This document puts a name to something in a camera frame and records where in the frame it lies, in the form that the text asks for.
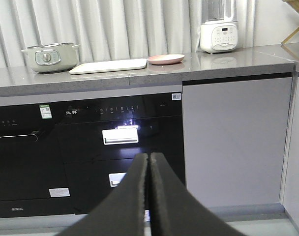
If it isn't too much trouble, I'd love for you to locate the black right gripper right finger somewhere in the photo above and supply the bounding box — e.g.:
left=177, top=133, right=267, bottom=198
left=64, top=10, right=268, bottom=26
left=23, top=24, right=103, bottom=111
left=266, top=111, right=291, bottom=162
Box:
left=149, top=152, right=242, bottom=236

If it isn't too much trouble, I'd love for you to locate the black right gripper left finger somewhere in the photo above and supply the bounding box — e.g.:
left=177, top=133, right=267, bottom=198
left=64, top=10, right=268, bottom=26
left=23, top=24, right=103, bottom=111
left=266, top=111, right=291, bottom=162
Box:
left=58, top=153, right=148, bottom=236

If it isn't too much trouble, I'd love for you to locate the cream bear serving tray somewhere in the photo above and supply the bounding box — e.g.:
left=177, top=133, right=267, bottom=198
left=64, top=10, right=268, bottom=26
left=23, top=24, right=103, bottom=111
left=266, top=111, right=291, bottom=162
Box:
left=69, top=59, right=147, bottom=75

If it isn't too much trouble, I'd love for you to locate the pink round plate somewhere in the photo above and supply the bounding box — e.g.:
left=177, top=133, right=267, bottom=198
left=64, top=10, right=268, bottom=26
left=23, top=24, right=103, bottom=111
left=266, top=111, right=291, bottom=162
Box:
left=147, top=54, right=185, bottom=65

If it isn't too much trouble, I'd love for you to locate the black disinfection cabinet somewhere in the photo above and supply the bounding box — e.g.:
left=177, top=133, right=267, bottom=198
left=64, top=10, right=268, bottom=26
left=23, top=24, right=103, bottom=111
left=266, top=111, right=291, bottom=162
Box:
left=56, top=92, right=185, bottom=214

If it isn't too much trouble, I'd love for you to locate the black built-in dishwasher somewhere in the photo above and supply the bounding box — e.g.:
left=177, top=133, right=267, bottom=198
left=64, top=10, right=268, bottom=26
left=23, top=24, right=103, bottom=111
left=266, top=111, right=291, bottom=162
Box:
left=0, top=103, right=73, bottom=218

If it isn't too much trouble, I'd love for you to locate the grey cabinet door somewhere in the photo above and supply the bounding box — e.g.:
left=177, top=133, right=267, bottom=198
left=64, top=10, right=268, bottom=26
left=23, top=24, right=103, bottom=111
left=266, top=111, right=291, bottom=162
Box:
left=182, top=77, right=292, bottom=207

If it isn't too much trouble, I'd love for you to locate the white side cabinet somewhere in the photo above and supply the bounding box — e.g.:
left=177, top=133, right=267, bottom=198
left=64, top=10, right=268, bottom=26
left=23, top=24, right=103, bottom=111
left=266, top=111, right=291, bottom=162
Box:
left=280, top=74, right=299, bottom=232

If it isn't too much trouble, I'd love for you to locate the pale green electric cooking pot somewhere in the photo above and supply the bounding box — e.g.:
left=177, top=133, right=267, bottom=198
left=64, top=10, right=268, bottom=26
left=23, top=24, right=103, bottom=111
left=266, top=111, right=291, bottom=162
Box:
left=21, top=42, right=80, bottom=73

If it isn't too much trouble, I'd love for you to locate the white pleated curtain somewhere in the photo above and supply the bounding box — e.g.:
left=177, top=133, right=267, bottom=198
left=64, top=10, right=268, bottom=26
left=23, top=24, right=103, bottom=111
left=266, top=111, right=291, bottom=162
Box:
left=0, top=0, right=299, bottom=68

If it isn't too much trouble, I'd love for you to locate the lower silver drawer handle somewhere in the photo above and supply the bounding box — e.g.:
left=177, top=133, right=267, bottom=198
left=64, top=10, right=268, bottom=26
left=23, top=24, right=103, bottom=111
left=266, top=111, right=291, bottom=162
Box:
left=109, top=172, right=126, bottom=187

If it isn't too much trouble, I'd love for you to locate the silver drawer handle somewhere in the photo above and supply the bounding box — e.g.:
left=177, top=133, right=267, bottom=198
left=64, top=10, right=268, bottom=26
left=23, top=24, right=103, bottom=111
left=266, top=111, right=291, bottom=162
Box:
left=109, top=172, right=126, bottom=187
left=102, top=128, right=139, bottom=145

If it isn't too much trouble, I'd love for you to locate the upper silver drawer handle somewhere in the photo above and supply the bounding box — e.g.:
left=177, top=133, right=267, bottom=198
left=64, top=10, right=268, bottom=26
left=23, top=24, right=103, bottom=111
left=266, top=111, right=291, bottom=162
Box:
left=102, top=128, right=139, bottom=145

